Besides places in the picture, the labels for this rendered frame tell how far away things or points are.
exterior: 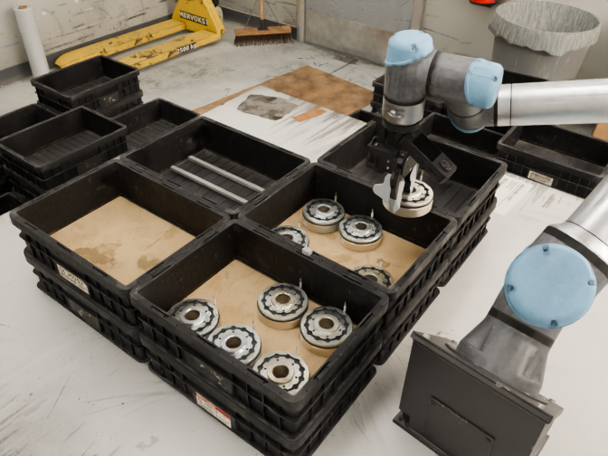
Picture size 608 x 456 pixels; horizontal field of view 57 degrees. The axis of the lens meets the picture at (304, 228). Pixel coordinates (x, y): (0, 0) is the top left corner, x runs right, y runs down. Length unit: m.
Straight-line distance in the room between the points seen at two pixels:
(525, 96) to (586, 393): 0.63
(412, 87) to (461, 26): 3.17
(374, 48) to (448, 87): 3.52
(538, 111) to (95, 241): 0.99
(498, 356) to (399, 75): 0.49
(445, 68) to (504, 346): 0.46
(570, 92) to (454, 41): 3.14
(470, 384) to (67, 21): 4.14
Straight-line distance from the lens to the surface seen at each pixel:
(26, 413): 1.29
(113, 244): 1.38
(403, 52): 0.97
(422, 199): 1.19
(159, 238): 1.37
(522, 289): 0.86
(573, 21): 3.82
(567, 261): 0.86
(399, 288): 1.09
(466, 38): 4.16
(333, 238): 1.34
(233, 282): 1.23
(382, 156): 1.10
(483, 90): 0.96
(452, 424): 1.07
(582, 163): 2.56
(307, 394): 0.92
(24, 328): 1.44
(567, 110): 1.09
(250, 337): 1.08
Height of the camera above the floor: 1.68
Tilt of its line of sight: 38 degrees down
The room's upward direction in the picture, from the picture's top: 1 degrees clockwise
